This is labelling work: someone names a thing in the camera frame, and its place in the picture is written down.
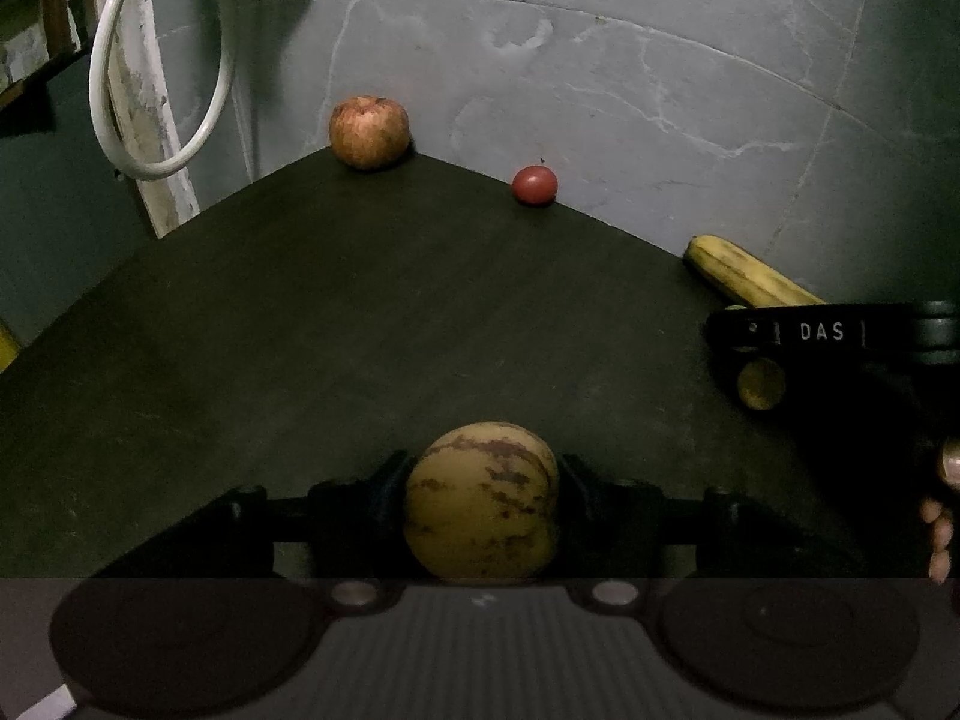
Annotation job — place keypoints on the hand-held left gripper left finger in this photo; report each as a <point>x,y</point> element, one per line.
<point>375,502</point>

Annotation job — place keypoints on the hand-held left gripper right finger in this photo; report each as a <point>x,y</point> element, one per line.
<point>581,502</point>

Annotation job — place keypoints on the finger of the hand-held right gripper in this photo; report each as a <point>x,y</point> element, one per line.
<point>817,331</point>

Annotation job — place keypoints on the small brown round fruit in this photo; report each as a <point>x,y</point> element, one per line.
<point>761,384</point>

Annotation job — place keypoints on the yellow banana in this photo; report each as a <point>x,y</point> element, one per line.
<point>742,274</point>

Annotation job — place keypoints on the yellowish dark-striped melon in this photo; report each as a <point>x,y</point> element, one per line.
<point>480,502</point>

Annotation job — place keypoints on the small red tomato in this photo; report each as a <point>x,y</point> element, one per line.
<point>535,185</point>

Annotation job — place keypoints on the person's right hand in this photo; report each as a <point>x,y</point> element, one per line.
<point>949,463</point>

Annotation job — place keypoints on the red-brown apple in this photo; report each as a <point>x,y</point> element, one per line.
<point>369,131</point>

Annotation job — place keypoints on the wooden shelf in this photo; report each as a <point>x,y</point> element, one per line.
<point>56,7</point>

